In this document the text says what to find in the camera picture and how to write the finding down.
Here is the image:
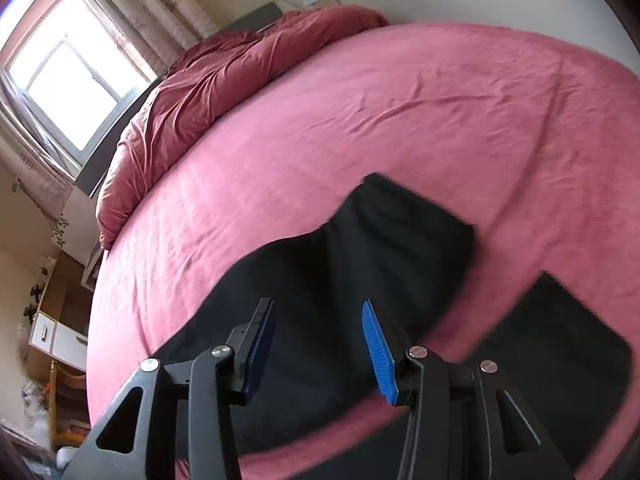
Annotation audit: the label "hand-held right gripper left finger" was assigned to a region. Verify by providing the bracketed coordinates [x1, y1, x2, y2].
[75, 297, 278, 480]

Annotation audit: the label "floral curtain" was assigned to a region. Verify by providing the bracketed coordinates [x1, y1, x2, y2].
[0, 77, 76, 223]
[65, 0, 201, 78]

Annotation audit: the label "window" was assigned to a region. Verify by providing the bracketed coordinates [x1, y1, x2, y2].
[2, 0, 151, 156]

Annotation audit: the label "white plastic stool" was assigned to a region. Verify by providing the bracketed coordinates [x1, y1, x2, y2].
[55, 447, 82, 476]

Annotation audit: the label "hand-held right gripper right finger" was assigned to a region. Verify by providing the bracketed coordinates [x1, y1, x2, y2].
[361, 300, 576, 480]

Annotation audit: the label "wooden desk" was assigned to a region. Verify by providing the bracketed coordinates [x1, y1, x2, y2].
[24, 250, 97, 376]

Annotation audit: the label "black pants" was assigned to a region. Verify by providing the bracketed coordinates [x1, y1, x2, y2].
[145, 172, 633, 480]

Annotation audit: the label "dark headboard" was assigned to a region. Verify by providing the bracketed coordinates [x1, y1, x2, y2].
[74, 1, 283, 197]

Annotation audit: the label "white drawer cabinet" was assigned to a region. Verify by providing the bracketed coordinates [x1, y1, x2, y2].
[29, 310, 90, 372]

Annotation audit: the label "wooden chair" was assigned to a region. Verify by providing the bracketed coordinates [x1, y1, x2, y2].
[47, 357, 93, 448]

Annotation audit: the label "red duvet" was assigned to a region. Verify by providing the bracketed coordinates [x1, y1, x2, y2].
[95, 4, 391, 251]

